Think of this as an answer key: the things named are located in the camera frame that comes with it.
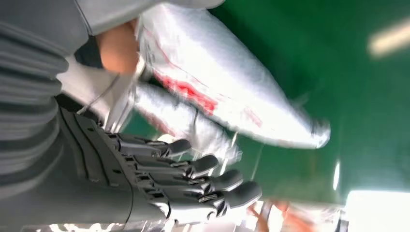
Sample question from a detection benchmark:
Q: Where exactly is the long grey parcel red print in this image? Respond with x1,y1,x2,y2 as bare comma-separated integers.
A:
132,82,241,164

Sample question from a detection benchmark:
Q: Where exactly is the green conveyor belt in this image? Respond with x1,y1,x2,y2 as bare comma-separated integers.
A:
105,0,410,205

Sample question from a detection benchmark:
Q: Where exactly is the person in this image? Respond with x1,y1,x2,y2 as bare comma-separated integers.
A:
58,19,142,129

